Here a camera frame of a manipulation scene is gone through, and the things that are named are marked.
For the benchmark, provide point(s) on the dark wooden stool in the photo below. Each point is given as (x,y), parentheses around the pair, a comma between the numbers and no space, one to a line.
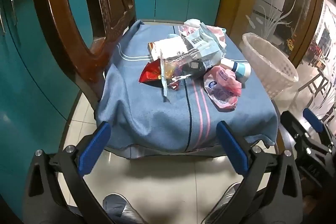
(319,85)

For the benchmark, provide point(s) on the person's left grey shoe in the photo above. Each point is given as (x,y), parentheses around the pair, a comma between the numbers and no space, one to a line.
(118,207)

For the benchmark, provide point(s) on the light blue plastic packet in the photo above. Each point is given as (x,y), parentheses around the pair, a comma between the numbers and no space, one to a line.
(202,43)

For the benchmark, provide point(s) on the pink plastic packet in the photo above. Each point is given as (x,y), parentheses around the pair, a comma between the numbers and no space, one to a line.
(223,87)

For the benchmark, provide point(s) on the pink and white striped wrapper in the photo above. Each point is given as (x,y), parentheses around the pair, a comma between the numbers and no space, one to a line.
(216,35)

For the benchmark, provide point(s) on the white plastic basket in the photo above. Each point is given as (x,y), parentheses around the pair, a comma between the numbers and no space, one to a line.
(273,74)

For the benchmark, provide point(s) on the person's right grey shoe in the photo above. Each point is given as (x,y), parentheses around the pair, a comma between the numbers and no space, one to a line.
(227,197)

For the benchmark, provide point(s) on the yellow toy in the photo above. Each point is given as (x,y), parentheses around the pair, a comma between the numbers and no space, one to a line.
(290,44)

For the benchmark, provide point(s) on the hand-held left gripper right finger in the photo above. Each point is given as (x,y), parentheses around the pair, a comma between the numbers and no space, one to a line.
(233,150)

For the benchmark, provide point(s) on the clear plastic wrapper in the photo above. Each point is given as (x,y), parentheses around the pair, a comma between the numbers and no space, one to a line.
(173,69)

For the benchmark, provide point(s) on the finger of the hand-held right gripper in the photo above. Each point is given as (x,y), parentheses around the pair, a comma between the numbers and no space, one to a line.
(291,123)
(312,119)

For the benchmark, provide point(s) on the white tissue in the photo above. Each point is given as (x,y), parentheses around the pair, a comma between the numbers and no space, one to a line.
(192,22)

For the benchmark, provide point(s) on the person's grey shoe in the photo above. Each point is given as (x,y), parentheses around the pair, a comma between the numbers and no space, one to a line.
(227,197)
(118,207)

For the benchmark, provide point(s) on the white and brown packet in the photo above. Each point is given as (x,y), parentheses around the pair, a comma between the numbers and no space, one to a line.
(168,47)

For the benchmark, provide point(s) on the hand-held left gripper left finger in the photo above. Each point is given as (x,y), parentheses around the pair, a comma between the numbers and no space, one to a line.
(95,148)

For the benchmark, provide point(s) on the carved wooden chair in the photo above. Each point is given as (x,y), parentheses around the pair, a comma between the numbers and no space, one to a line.
(65,16)

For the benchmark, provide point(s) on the red snack wrapper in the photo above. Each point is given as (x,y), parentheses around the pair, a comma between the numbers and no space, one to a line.
(149,73)

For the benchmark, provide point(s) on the striped blue towel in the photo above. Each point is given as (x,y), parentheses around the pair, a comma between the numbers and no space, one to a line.
(147,113)

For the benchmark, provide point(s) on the white and blue paper cup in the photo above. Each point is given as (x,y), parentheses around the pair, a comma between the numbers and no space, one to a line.
(240,69)

